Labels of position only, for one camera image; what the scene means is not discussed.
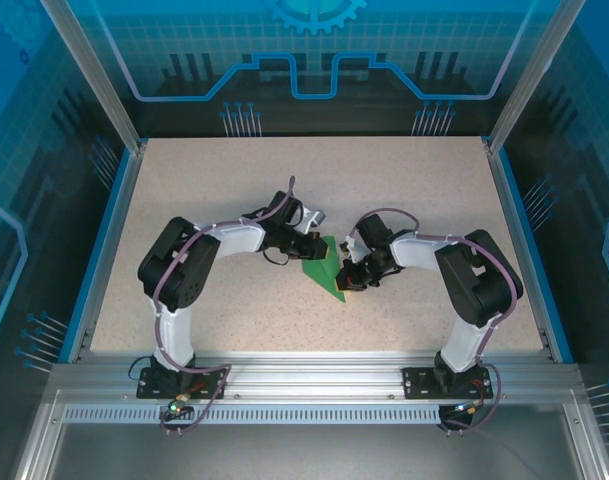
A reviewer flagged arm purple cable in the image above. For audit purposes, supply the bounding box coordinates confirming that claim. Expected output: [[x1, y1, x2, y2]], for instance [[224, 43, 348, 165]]
[[348, 207, 518, 436], [151, 174, 298, 436]]

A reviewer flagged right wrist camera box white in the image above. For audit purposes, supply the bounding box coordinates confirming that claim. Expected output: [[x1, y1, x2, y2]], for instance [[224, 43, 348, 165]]
[[337, 233, 361, 262]]

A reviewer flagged grey metal shelf panel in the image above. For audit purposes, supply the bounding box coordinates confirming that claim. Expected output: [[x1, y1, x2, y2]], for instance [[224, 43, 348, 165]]
[[48, 424, 583, 480]]

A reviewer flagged slotted grey cable duct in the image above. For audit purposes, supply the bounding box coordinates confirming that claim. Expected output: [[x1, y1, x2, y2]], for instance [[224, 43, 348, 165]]
[[62, 405, 443, 427]]

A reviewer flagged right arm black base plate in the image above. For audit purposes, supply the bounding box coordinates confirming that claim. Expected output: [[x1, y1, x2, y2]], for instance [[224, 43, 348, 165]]
[[401, 365, 495, 401]]

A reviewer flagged aluminium frame post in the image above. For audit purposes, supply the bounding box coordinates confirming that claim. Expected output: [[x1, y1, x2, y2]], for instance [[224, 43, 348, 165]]
[[483, 0, 589, 156], [38, 0, 149, 156]]

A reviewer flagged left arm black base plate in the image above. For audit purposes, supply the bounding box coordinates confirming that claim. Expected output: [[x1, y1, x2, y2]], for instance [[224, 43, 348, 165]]
[[135, 366, 229, 401]]

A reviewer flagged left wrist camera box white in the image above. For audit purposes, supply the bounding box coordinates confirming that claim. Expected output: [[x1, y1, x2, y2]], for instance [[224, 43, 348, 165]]
[[302, 206, 330, 234]]

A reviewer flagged green square paper sheet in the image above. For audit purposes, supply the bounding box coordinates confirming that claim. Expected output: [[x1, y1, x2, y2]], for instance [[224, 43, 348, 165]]
[[301, 234, 348, 305]]

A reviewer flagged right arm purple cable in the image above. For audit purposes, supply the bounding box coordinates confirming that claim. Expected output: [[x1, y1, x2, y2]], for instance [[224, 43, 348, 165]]
[[348, 207, 518, 436]]

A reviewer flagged aluminium mounting rail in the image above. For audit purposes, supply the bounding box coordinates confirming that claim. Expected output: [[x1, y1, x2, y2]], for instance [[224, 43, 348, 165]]
[[48, 349, 585, 401]]

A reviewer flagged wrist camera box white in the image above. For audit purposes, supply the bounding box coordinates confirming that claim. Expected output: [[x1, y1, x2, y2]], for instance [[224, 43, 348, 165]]
[[337, 233, 361, 262], [302, 206, 330, 234]]

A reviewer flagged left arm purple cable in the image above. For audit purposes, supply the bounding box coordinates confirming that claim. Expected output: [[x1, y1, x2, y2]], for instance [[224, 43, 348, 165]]
[[151, 174, 298, 436]]

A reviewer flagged aluminium side rail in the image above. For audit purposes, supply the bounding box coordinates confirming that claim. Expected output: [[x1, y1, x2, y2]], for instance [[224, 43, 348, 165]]
[[66, 142, 148, 364], [485, 142, 556, 362]]

